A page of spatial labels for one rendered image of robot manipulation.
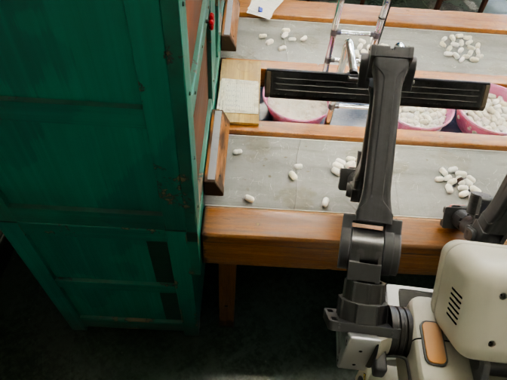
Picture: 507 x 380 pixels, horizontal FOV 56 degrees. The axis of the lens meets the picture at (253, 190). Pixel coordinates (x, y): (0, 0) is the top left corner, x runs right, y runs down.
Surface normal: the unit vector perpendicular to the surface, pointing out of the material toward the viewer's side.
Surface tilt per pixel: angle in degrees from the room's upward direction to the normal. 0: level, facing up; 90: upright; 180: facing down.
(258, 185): 0
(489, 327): 48
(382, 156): 29
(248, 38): 0
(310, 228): 0
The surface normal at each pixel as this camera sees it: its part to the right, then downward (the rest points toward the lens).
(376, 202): -0.16, -0.16
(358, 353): -0.10, 0.71
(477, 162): 0.05, -0.58
